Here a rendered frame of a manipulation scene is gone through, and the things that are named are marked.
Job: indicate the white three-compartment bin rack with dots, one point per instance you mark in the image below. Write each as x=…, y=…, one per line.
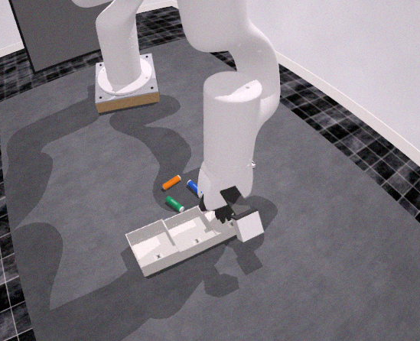
x=164, y=243

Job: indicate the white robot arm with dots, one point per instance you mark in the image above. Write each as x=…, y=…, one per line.
x=232, y=114

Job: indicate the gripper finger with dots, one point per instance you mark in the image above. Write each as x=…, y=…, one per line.
x=219, y=213
x=228, y=212

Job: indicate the orange battery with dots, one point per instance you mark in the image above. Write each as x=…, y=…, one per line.
x=171, y=182

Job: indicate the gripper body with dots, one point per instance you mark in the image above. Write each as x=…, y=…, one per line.
x=211, y=185

